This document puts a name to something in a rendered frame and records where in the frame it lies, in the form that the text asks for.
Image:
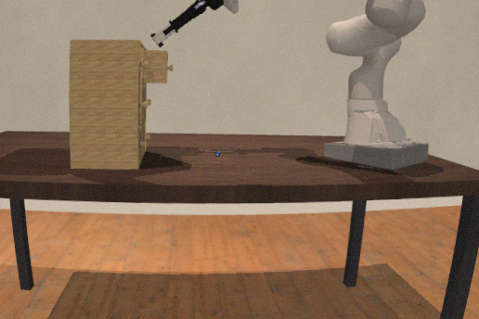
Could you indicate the tan wooden chest of drawers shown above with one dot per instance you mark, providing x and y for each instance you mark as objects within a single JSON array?
[{"x": 104, "y": 81}]

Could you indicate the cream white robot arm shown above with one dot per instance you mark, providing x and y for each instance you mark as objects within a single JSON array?
[{"x": 369, "y": 123}]

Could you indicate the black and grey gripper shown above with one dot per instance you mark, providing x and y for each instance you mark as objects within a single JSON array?
[{"x": 198, "y": 7}]

